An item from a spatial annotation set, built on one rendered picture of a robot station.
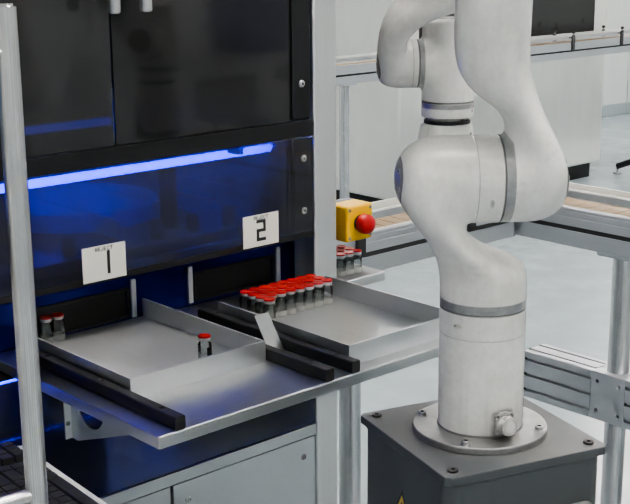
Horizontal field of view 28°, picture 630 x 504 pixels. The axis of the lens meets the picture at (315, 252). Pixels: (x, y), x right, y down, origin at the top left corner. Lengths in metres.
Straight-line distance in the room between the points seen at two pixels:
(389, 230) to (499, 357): 1.02
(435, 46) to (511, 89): 0.36
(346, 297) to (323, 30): 0.50
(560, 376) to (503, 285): 1.41
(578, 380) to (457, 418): 1.32
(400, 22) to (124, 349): 0.70
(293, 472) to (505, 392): 0.86
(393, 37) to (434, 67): 0.09
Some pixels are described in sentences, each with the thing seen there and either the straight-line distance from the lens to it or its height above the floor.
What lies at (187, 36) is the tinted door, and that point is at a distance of 2.18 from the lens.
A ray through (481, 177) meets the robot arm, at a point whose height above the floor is 1.24.
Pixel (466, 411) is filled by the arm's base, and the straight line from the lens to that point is 1.75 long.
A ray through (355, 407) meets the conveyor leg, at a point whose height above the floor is 0.53.
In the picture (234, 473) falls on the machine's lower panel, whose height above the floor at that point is 0.56.
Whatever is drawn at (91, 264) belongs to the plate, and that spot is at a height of 1.02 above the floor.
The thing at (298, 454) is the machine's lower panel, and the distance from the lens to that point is 2.52.
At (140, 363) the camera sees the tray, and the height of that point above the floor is 0.88.
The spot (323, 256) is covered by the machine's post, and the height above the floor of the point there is 0.94.
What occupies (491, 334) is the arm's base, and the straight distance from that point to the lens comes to 1.72.
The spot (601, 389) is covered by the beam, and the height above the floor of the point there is 0.51.
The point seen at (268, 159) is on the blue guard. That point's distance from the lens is 2.30.
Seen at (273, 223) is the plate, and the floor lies 1.03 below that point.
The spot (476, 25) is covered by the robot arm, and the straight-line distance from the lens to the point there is 1.63.
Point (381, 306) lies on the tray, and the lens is 2.30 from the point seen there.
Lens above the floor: 1.55
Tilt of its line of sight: 14 degrees down
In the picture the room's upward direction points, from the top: straight up
